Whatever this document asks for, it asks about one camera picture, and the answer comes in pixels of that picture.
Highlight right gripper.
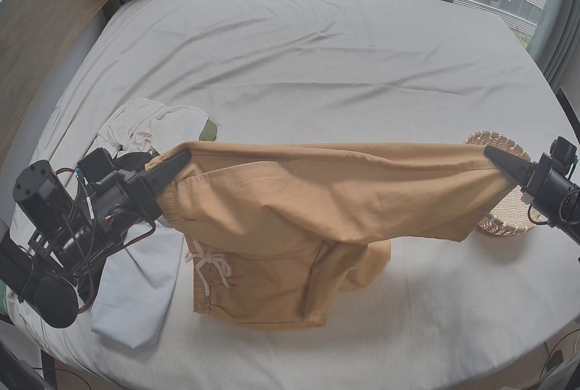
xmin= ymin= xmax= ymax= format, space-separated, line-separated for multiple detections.
xmin=483 ymin=145 xmax=572 ymax=222

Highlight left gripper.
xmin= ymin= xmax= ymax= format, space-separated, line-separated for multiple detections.
xmin=91 ymin=150 xmax=192 ymax=245

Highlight tan shorts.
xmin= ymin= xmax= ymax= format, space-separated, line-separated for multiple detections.
xmin=154 ymin=141 xmax=512 ymax=333

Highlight white garment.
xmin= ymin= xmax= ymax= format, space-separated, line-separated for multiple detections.
xmin=96 ymin=98 xmax=210 ymax=154

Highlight round woven basket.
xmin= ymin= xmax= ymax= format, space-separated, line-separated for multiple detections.
xmin=462 ymin=130 xmax=541 ymax=239

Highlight green garment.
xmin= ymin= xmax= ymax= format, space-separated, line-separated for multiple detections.
xmin=198 ymin=118 xmax=219 ymax=143

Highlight pale blue garment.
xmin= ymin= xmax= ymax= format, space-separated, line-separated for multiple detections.
xmin=91 ymin=220 xmax=183 ymax=351

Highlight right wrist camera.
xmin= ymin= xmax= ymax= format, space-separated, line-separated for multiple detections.
xmin=549 ymin=136 xmax=579 ymax=177

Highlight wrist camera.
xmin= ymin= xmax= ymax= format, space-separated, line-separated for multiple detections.
xmin=76 ymin=148 xmax=120 ymax=190
xmin=549 ymin=136 xmax=579 ymax=177

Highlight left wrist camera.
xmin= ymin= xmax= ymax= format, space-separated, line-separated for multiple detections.
xmin=76 ymin=148 xmax=120 ymax=190

